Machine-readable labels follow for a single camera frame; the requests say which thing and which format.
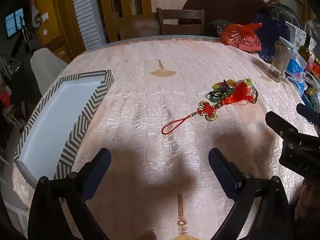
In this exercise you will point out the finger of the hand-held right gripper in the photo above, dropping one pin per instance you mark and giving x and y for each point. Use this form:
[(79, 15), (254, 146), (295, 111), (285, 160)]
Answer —
[(307, 113), (277, 125)]

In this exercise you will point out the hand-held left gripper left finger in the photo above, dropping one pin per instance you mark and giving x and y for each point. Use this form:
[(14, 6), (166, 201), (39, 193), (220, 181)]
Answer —
[(98, 172)]

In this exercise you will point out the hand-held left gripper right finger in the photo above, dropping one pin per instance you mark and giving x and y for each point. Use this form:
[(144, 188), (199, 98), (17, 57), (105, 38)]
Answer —
[(222, 172)]

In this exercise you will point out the red knot tassel ornament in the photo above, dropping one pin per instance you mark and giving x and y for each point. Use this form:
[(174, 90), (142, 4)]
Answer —
[(208, 110)]

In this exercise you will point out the striped box with white inside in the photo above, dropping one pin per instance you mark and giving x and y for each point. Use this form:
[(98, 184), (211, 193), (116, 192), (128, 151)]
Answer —
[(50, 130)]

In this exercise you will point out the person's right hand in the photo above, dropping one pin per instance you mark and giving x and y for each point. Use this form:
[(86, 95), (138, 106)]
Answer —
[(306, 197)]

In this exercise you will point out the person's left hand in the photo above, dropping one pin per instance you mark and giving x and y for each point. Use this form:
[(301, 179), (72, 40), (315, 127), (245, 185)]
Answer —
[(148, 235)]

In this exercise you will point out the blue plastic packet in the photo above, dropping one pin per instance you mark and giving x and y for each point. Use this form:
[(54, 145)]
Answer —
[(296, 70)]

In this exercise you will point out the dark wine bottle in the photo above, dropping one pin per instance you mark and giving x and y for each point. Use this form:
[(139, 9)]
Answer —
[(303, 51)]

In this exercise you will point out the white paper bag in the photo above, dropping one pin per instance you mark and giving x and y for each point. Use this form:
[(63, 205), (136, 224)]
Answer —
[(297, 36)]

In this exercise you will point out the dark blue bag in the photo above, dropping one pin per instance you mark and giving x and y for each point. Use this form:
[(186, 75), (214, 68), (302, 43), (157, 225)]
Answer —
[(270, 35)]

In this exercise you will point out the red plastic bag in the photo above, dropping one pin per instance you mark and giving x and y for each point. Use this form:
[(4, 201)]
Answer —
[(240, 38)]

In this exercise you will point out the dark shiny bag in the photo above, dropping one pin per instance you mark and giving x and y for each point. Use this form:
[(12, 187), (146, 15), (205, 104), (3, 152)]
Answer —
[(280, 12)]

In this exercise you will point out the black plastic bag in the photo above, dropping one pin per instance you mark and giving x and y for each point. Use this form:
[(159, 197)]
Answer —
[(217, 27)]

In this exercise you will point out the white covered chair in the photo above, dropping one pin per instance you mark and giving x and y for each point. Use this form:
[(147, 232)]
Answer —
[(46, 65)]

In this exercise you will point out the dark brown round board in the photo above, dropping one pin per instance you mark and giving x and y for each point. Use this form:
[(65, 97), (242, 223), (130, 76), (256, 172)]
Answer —
[(225, 0)]

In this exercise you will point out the dark wooden chair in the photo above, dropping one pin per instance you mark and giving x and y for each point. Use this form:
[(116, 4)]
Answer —
[(180, 13)]

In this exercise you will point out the light brown wooden chair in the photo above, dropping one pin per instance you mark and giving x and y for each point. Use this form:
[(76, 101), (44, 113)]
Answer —
[(137, 26)]

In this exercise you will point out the white louvered door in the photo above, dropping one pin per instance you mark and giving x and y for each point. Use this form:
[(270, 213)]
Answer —
[(87, 12)]

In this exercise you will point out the white wall switch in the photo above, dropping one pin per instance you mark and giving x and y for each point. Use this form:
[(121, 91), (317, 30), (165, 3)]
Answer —
[(45, 17)]

